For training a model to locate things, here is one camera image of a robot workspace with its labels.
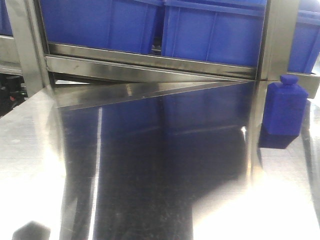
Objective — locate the blue bottle-shaped part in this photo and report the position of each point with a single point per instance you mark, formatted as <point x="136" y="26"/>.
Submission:
<point x="284" y="108"/>

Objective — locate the blue plastic bin left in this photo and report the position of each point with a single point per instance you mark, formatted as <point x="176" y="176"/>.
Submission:
<point x="122" y="25"/>

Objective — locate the blue plastic bin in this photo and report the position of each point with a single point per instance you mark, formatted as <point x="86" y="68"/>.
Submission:
<point x="217" y="31"/>
<point x="122" y="25"/>
<point x="306" y="42"/>

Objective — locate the blue plastic bin middle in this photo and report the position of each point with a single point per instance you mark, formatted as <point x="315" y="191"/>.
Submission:
<point x="217" y="31"/>

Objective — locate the blue plastic bin far right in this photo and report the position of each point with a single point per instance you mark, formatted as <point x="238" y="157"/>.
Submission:
<point x="306" y="42"/>

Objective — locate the stainless steel shelf frame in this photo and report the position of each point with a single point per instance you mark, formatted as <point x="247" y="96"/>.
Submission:
<point x="29" y="54"/>

